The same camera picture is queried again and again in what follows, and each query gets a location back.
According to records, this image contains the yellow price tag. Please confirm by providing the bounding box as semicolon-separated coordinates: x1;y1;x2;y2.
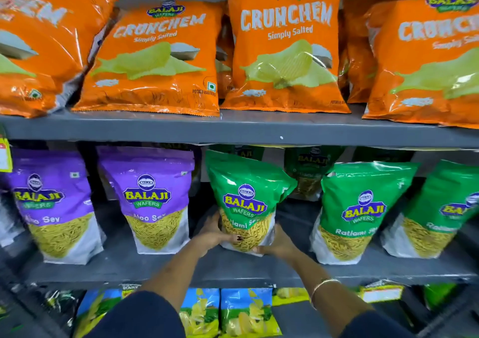
0;137;13;173

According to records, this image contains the row of orange chip packets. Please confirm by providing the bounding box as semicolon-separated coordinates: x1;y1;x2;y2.
0;0;479;130

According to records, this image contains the white and yellow shelf label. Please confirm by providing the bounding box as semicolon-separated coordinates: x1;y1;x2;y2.
120;283;142;299
359;279;405;304

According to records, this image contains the person's left forearm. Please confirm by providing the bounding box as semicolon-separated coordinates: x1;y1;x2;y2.
84;241;211;338

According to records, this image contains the grey metal shelf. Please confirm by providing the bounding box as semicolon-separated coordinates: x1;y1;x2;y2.
0;198;479;290
0;104;479;150

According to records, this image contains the blue and yellow chip packet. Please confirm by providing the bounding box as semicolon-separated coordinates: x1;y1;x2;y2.
74;288;124;338
179;288;221;338
219;288;283;338

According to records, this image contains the person's right forearm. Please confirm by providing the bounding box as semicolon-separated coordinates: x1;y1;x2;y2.
284;253;414;338

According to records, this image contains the green packet with dark edge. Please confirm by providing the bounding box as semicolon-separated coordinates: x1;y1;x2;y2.
424;283;459;311

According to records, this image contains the row of green packets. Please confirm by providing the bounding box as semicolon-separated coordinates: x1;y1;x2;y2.
208;144;479;266

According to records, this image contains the black snack packet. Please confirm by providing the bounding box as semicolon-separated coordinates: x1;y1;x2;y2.
40;289;86;331

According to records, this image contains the person's left hand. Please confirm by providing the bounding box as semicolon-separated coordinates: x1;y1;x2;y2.
192;212;244;258

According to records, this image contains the person's right hand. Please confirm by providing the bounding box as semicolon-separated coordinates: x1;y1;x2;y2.
252;224;301;262

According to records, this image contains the green sev snack pouch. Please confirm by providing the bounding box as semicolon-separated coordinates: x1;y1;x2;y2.
205;149;298;257

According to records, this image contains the purple snack packet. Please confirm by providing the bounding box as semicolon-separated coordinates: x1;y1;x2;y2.
96;146;195;255
5;149;107;266

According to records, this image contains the thin gold bangle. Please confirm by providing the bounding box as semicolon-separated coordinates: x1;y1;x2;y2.
309;278;342;311

